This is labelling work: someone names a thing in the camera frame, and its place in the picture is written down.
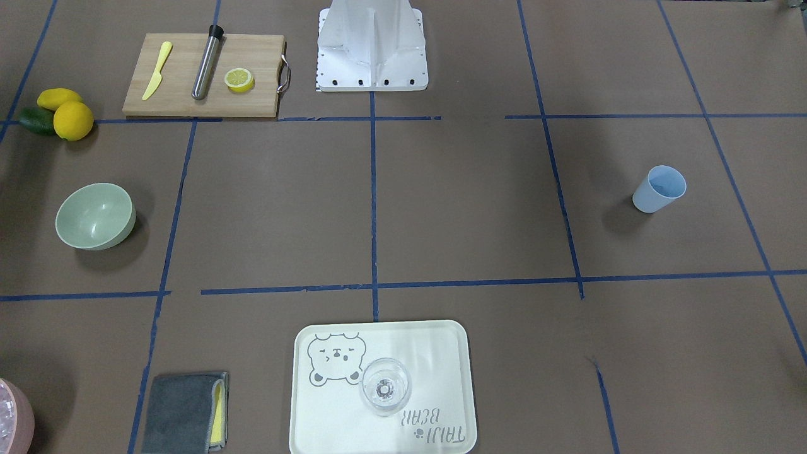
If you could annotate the grey folded cloth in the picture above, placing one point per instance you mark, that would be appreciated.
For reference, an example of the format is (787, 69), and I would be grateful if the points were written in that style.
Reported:
(187, 413)

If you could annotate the pink bowl with ice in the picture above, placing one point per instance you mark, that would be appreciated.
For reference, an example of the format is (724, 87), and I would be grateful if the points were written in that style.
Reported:
(17, 419)

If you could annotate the steel muddler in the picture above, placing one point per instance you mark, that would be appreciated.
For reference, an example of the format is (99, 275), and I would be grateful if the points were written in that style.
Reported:
(206, 66)

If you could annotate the yellow plastic knife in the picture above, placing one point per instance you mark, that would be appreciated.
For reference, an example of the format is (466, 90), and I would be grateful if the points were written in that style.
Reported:
(156, 76)

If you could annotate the green bowl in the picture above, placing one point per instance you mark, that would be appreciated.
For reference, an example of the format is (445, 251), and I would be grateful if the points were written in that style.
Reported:
(96, 217)

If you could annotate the yellow lemon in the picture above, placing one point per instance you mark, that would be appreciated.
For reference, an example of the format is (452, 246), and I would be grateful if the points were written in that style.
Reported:
(52, 99)
(73, 121)

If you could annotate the light blue cup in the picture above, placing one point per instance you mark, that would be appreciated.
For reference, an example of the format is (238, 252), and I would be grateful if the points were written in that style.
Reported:
(661, 186)

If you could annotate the cream bear tray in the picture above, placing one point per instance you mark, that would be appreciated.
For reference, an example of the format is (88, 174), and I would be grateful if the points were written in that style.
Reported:
(329, 415)

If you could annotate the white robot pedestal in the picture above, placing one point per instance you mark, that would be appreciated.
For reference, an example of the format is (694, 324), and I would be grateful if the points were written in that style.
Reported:
(371, 46)

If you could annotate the lemon half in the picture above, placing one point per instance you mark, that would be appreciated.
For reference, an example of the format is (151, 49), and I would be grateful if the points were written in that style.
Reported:
(239, 80)

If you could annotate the clear wine glass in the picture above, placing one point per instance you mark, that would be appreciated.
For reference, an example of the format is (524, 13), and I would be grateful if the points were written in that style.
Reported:
(386, 386)

